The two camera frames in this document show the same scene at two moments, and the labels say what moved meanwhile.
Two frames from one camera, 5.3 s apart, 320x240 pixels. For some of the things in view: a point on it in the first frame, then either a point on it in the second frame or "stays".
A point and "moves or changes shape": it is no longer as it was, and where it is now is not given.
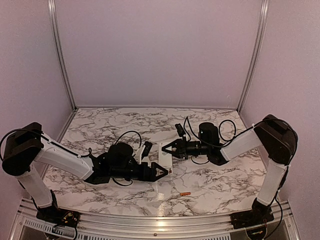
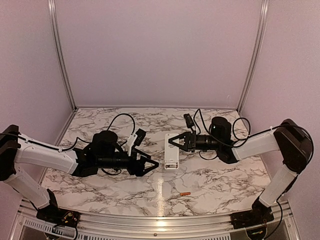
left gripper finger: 161,176 to 147,170
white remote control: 165,159 moves or changes shape
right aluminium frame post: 255,53 stays
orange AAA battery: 185,193 stays
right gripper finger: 174,153 to 182,147
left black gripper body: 144,176 to 132,168
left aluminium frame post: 53,18 stays
